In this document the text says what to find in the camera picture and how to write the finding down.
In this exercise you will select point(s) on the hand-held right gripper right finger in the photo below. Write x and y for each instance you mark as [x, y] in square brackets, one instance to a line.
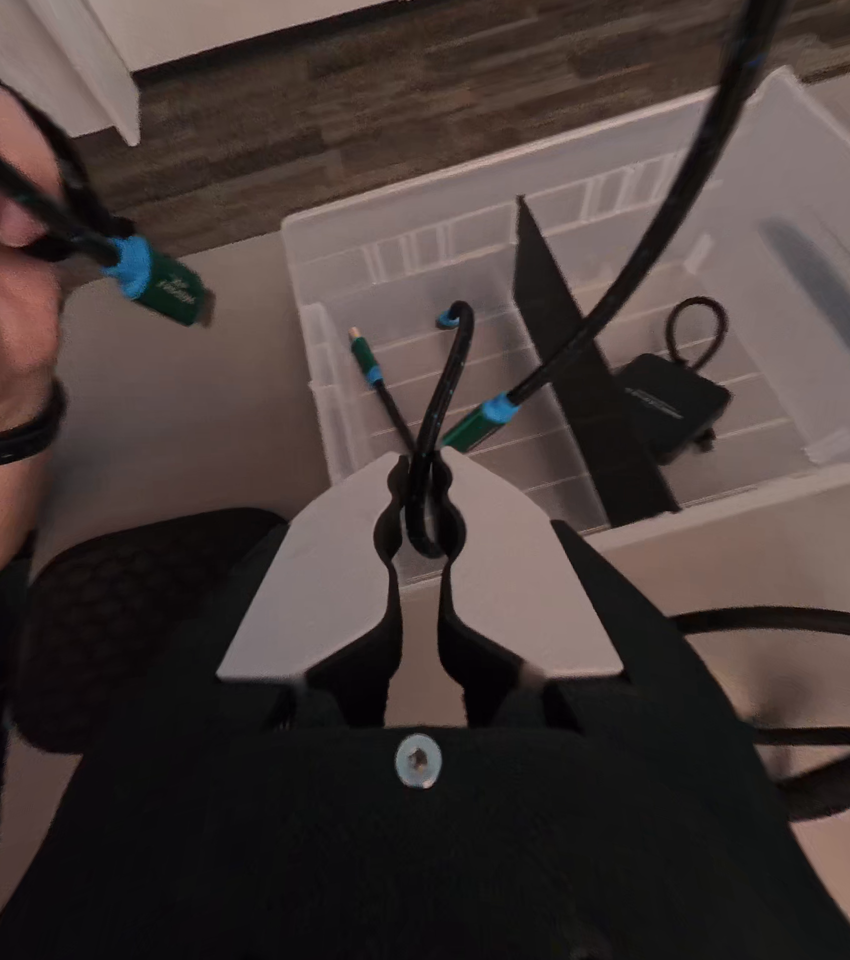
[530, 592]

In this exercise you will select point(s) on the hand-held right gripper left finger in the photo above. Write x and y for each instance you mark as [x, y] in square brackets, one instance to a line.
[305, 600]

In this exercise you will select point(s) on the black hdmi splitter box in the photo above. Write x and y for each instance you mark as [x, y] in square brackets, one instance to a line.
[669, 405]

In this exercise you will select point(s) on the clear plastic bin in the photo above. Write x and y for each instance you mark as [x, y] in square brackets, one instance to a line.
[410, 247]

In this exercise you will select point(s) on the black mesh pad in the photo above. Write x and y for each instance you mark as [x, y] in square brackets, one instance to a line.
[95, 600]

